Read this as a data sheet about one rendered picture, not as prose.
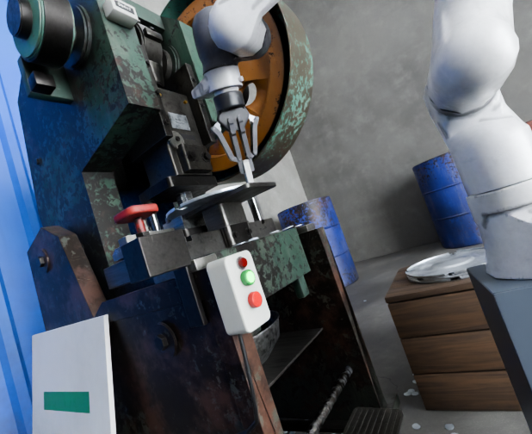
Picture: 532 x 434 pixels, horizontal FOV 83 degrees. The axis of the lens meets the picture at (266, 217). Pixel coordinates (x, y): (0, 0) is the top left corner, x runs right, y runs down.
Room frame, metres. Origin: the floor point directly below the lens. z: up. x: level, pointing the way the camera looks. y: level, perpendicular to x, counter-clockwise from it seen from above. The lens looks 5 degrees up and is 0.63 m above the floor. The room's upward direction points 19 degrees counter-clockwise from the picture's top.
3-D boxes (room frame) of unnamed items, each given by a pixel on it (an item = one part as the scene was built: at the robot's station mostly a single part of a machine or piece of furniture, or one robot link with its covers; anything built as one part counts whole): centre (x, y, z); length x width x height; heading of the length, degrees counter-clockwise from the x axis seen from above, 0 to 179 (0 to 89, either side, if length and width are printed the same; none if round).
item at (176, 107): (0.91, 0.19, 1.04); 0.17 x 0.15 x 0.30; 56
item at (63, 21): (0.74, 0.38, 1.31); 0.22 x 0.12 x 0.22; 56
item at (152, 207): (0.53, 0.22, 0.72); 0.07 x 0.06 x 0.08; 56
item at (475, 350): (1.01, -0.53, 0.18); 0.40 x 0.38 x 0.35; 60
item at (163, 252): (0.55, 0.21, 0.62); 0.10 x 0.06 x 0.20; 146
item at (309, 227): (1.24, 0.20, 0.45); 0.92 x 0.12 x 0.90; 56
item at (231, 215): (0.84, 0.08, 0.72); 0.25 x 0.14 x 0.14; 56
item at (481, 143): (0.54, -0.41, 0.71); 0.18 x 0.11 x 0.25; 157
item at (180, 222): (0.93, 0.22, 0.76); 0.15 x 0.09 x 0.05; 146
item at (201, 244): (0.93, 0.23, 0.68); 0.45 x 0.30 x 0.06; 146
